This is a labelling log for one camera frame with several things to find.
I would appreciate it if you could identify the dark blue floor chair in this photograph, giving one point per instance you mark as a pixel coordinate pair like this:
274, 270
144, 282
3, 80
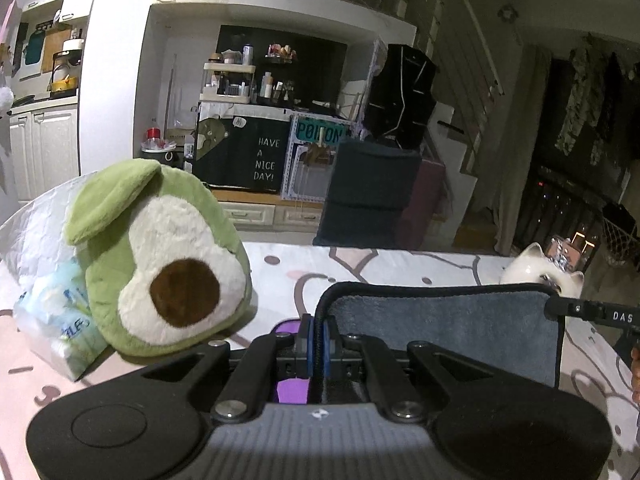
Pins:
370, 187

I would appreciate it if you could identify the white drawer cabinet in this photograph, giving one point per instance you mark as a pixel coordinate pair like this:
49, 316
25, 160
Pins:
264, 212

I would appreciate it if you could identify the right hand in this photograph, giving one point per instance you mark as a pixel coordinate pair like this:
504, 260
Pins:
635, 371

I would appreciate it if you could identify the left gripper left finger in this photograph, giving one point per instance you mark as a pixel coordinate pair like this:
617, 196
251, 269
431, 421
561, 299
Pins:
274, 369

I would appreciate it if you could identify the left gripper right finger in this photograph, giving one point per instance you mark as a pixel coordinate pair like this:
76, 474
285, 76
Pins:
358, 368

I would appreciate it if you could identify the white kitchen cabinet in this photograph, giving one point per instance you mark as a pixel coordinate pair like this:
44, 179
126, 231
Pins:
44, 146

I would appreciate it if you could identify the white ceramic cat figurine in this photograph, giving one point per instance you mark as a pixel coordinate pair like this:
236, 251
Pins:
555, 267

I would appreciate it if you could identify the black have a nice day cloth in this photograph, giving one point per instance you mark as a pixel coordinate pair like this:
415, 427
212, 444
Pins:
247, 153

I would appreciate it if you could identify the plastic tissue pack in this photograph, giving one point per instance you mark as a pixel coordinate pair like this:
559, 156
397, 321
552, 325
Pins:
53, 309

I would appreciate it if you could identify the black hanging jacket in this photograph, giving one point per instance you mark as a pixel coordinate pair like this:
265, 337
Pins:
400, 101

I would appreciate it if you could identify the green avocado plush toy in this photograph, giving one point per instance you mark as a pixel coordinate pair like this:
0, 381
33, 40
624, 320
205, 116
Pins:
164, 266

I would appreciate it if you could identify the grey blue towel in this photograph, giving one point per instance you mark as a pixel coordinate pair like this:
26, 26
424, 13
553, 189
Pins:
503, 326

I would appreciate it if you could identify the teal poison sign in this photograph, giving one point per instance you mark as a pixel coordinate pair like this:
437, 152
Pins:
317, 131

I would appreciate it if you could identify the maroon floor chair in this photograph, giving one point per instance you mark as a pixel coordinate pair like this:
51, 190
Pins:
424, 199

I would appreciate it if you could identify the dark grey trash bin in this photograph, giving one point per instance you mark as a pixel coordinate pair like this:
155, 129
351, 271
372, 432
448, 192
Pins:
156, 148

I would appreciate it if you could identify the cream tiered shelf rack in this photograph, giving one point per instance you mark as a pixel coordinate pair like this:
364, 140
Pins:
227, 83

